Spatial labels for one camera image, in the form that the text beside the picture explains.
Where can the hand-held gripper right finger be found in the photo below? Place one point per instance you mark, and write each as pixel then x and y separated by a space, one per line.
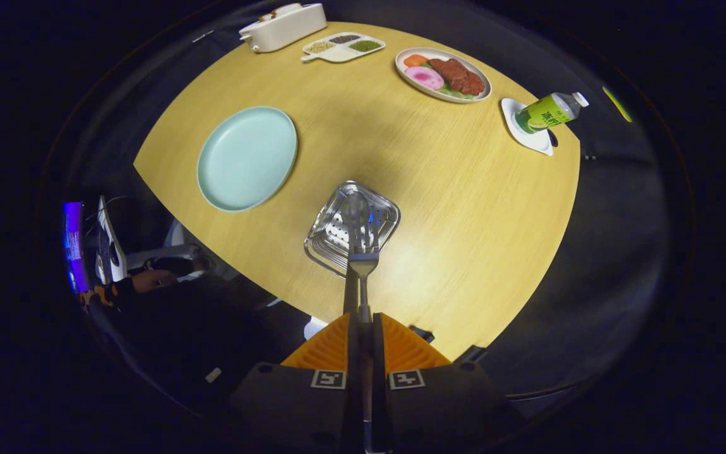
pixel 438 410

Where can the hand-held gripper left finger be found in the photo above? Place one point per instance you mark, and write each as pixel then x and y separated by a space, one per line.
pixel 300 410

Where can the metal spoon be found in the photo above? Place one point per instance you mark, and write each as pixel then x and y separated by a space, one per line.
pixel 355 211

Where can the square metal drain tray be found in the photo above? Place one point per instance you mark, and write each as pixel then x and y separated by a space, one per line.
pixel 328 243

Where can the pale green round plate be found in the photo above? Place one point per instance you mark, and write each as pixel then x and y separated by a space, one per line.
pixel 246 157

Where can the glowing purple screen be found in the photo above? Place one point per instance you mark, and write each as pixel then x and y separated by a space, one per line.
pixel 75 246

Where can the white square coaster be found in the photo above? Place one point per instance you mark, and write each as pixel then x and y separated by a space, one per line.
pixel 536 142

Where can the green lettuce leaves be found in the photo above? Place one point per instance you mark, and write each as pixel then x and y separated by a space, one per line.
pixel 454 93

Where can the green label drink bottle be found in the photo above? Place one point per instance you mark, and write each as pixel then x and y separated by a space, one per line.
pixel 549 112

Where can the white oval food plate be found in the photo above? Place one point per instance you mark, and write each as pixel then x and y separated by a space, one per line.
pixel 416 87

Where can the pink ham slice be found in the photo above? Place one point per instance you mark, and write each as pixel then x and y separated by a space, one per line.
pixel 424 77

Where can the brown meat pieces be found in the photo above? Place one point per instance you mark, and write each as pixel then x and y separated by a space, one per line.
pixel 457 75

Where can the orange carrot slice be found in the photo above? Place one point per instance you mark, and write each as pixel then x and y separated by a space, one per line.
pixel 414 60

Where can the white divided condiment dish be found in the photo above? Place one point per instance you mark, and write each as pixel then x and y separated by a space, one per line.
pixel 338 53

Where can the cream white toaster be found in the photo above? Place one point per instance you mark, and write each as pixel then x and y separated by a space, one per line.
pixel 284 28

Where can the small white tag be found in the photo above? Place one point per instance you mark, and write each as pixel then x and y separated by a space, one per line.
pixel 202 36

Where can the toasted bread slice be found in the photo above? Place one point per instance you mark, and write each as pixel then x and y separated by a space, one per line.
pixel 268 13

